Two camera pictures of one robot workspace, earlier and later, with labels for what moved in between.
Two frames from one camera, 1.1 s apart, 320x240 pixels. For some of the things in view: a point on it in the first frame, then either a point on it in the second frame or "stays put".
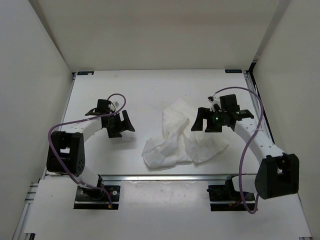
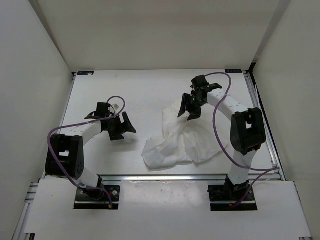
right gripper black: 205,113 -> 183,105
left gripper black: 122,126 stays put
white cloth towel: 179,144 stays put
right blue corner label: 233,71 stays put
